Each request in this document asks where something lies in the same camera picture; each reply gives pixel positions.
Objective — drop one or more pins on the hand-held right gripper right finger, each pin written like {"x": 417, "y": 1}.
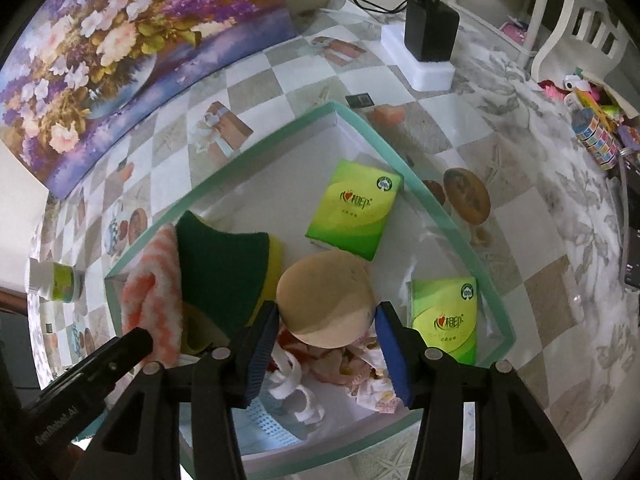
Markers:
{"x": 395, "y": 360}

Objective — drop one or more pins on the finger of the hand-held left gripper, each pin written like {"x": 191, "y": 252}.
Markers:
{"x": 125, "y": 350}

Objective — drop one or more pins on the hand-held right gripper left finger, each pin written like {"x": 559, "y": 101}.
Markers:
{"x": 260, "y": 355}

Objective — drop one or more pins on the pink floral scrunchie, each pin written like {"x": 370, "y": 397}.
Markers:
{"x": 350, "y": 365}

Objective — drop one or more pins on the pink and white striped cloth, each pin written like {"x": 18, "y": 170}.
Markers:
{"x": 150, "y": 300}

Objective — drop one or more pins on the green tissue packet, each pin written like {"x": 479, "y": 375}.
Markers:
{"x": 350, "y": 210}
{"x": 445, "y": 320}

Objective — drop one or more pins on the blue face mask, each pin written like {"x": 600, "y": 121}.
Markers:
{"x": 260, "y": 420}

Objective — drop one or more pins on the round beige wooden disc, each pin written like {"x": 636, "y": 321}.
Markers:
{"x": 325, "y": 300}

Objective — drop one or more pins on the green and yellow sponge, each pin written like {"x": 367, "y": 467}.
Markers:
{"x": 220, "y": 260}

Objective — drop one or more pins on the shallow teal cardboard box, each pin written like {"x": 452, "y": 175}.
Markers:
{"x": 280, "y": 210}

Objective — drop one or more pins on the white bottle with green label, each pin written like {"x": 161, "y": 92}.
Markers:
{"x": 55, "y": 282}

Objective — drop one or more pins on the grey floral tablecloth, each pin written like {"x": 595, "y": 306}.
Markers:
{"x": 550, "y": 160}

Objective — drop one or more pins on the black flat device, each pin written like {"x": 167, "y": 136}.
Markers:
{"x": 631, "y": 240}

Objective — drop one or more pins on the white power strip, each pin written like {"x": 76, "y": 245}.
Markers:
{"x": 430, "y": 75}

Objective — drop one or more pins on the colourful patterned roll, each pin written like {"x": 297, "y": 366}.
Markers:
{"x": 595, "y": 140}

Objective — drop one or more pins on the flower painting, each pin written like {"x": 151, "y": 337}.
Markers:
{"x": 125, "y": 35}

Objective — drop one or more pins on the black charger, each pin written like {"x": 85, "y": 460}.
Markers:
{"x": 430, "y": 30}

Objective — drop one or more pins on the white wooden chair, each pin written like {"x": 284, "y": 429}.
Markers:
{"x": 550, "y": 50}

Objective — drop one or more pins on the pink toy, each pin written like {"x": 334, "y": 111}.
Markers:
{"x": 515, "y": 32}

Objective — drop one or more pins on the white wooden rack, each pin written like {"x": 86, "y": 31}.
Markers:
{"x": 537, "y": 15}

